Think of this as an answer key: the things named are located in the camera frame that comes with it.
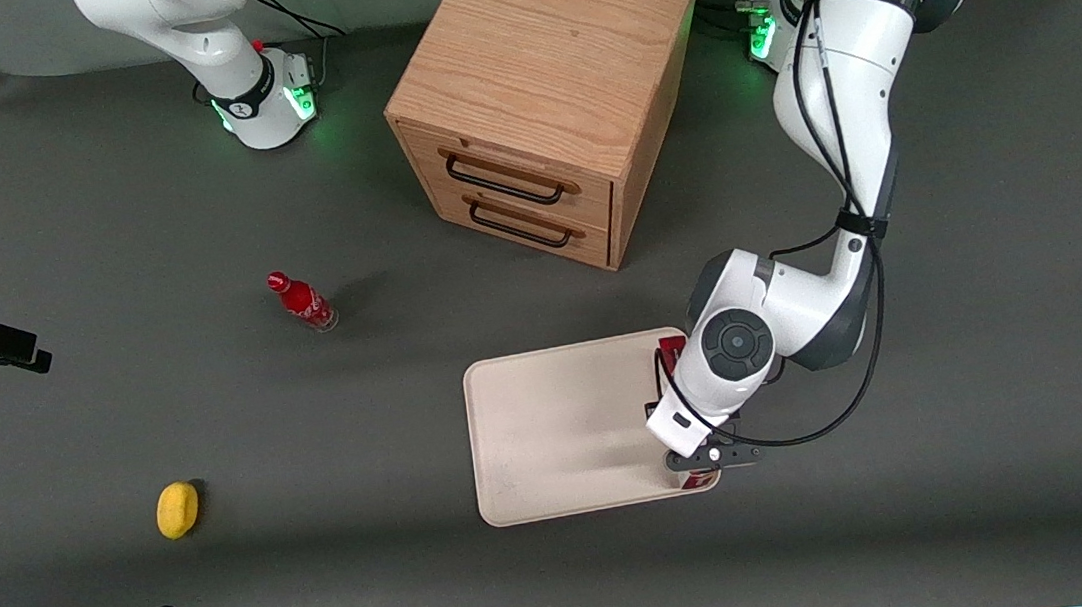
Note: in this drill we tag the red and white cookie box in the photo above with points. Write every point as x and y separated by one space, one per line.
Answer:
674 348

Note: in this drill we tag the yellow lemon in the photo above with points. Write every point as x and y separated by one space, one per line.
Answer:
178 510

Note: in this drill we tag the red cola bottle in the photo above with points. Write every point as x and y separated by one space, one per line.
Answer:
305 303

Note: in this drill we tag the oak wooden drawer cabinet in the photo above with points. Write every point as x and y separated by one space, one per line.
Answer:
555 51

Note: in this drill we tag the wooden drawer front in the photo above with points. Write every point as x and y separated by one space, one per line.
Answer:
589 188
595 242

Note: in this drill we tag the beige rectangular tray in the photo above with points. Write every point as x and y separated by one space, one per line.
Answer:
564 429

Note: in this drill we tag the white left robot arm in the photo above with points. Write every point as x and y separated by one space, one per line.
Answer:
839 81

